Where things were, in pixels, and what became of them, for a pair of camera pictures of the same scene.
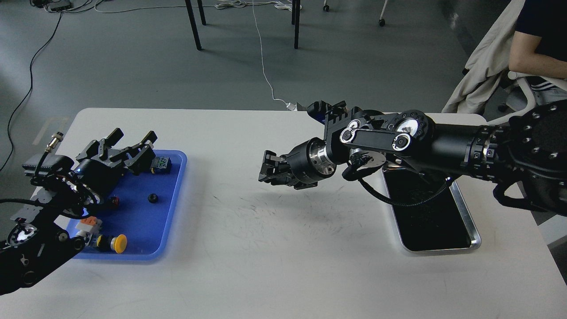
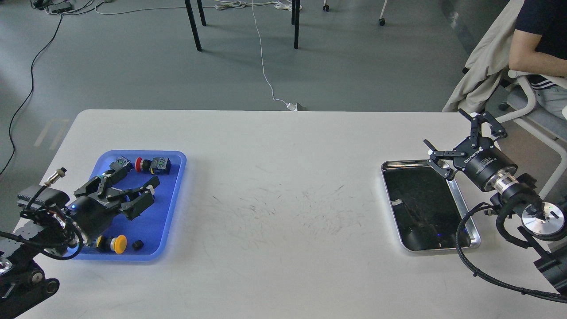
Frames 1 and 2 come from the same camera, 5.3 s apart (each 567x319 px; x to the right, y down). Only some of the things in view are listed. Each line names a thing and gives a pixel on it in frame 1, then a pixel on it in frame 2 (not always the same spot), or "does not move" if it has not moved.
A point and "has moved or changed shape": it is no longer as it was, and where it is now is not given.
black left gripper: [93, 180] → [92, 214]
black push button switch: [153, 198] has moved or changed shape
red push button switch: [161, 165] does not move
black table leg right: [295, 18] does not move
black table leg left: [193, 22] does not move
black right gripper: [312, 162] → [483, 160]
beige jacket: [489, 60] does not move
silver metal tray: [442, 224] does not move
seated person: [538, 48] does not move
